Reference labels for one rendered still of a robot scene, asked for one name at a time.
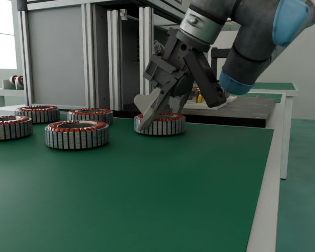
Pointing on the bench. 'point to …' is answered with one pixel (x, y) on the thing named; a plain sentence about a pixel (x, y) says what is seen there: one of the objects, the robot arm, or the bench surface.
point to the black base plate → (264, 104)
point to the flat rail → (161, 23)
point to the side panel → (58, 57)
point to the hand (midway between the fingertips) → (159, 126)
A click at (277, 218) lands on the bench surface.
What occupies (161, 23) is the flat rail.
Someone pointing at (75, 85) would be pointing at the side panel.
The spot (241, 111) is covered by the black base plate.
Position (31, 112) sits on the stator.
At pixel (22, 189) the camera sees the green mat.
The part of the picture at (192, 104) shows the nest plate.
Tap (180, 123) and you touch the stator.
